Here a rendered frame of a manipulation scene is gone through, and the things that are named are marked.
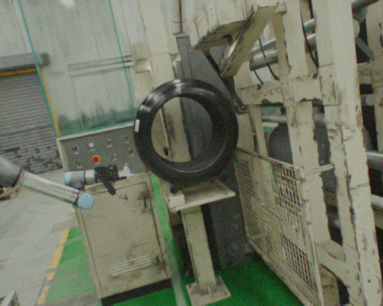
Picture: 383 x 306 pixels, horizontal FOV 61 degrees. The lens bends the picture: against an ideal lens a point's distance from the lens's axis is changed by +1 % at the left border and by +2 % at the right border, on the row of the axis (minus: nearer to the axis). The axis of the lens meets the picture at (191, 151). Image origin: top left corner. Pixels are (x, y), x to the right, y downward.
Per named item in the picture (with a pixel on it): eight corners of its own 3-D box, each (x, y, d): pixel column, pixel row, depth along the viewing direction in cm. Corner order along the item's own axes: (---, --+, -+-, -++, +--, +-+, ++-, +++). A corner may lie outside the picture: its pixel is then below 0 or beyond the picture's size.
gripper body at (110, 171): (117, 165, 170) (93, 168, 168) (118, 181, 171) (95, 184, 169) (117, 163, 177) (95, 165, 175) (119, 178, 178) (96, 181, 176)
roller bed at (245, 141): (225, 157, 226) (218, 116, 221) (245, 153, 228) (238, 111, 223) (235, 162, 206) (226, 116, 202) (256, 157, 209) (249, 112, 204)
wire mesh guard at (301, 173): (246, 241, 226) (229, 145, 215) (249, 240, 226) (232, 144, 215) (324, 327, 138) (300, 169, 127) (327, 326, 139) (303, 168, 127)
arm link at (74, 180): (67, 186, 174) (65, 171, 173) (88, 184, 175) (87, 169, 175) (64, 189, 166) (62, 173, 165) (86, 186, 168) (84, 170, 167)
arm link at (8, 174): (-9, 154, 134) (99, 194, 159) (-10, 153, 144) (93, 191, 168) (-23, 181, 132) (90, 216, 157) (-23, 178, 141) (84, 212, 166)
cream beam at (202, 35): (191, 51, 198) (186, 26, 196) (229, 44, 202) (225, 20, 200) (217, 25, 139) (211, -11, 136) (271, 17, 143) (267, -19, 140)
